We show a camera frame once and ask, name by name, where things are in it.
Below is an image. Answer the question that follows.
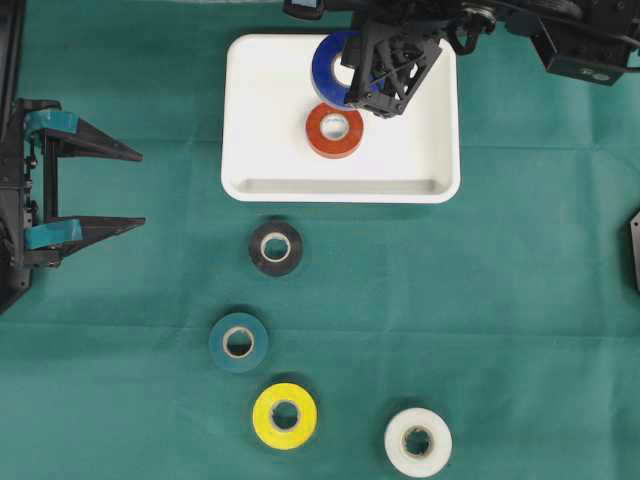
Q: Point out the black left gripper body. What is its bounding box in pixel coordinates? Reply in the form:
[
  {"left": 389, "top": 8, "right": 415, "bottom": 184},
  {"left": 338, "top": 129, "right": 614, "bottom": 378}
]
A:
[{"left": 1, "top": 99, "right": 62, "bottom": 290}]

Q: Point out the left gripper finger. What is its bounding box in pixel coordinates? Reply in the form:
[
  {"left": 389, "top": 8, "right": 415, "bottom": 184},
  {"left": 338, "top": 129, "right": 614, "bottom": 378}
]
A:
[
  {"left": 25, "top": 110, "right": 143, "bottom": 161},
  {"left": 24, "top": 217, "right": 146, "bottom": 250}
]

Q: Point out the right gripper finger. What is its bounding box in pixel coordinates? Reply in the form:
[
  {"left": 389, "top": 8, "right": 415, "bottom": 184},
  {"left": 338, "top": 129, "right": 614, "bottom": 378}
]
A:
[{"left": 341, "top": 37, "right": 361, "bottom": 70}]

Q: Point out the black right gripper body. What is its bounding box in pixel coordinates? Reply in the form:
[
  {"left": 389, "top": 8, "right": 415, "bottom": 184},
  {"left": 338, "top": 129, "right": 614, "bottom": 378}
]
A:
[{"left": 345, "top": 1, "right": 493, "bottom": 119}]

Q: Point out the blue tape roll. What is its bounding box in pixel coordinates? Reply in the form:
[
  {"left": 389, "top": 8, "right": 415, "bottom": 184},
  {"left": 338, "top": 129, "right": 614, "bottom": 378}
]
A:
[{"left": 311, "top": 30, "right": 361, "bottom": 111}]

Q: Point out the red tape roll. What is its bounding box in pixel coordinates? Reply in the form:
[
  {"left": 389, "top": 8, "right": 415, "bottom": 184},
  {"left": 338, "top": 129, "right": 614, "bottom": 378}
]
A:
[{"left": 305, "top": 103, "right": 364, "bottom": 159}]

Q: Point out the teal tape roll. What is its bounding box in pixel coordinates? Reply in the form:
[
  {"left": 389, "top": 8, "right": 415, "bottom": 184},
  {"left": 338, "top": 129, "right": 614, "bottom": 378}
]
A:
[{"left": 209, "top": 312, "right": 269, "bottom": 373}]

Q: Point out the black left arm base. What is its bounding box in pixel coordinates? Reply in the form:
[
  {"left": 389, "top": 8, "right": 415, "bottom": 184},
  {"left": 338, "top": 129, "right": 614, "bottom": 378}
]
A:
[{"left": 1, "top": 1, "right": 31, "bottom": 312}]

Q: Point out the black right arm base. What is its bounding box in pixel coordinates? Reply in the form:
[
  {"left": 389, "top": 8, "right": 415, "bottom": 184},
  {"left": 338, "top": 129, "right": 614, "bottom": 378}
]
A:
[{"left": 629, "top": 211, "right": 640, "bottom": 291}]

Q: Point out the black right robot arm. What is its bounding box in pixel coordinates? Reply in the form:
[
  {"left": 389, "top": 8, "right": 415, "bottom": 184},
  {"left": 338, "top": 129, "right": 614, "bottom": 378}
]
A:
[{"left": 325, "top": 1, "right": 639, "bottom": 118}]

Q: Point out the white plastic tray case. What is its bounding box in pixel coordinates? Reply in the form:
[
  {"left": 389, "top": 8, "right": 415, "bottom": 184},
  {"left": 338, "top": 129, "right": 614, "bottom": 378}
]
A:
[{"left": 221, "top": 34, "right": 461, "bottom": 204}]

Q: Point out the black tape roll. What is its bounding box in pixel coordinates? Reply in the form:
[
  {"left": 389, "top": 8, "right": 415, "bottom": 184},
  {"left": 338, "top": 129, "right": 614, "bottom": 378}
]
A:
[{"left": 249, "top": 218, "right": 303, "bottom": 277}]

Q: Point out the yellow tape roll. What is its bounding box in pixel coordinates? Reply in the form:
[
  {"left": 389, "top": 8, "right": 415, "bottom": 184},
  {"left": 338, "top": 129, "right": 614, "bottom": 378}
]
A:
[{"left": 252, "top": 383, "right": 318, "bottom": 451}]

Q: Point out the white tape roll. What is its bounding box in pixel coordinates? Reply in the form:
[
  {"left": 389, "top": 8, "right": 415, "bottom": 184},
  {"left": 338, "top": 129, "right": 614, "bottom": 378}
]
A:
[{"left": 384, "top": 408, "right": 453, "bottom": 479}]

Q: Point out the green table cloth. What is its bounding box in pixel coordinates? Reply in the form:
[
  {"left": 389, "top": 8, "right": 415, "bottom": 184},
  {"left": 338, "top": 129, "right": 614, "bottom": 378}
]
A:
[{"left": 1, "top": 1, "right": 639, "bottom": 479}]

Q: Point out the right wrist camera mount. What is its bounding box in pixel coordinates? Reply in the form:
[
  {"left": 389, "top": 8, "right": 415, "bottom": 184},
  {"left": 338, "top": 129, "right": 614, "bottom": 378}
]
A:
[{"left": 283, "top": 0, "right": 355, "bottom": 21}]

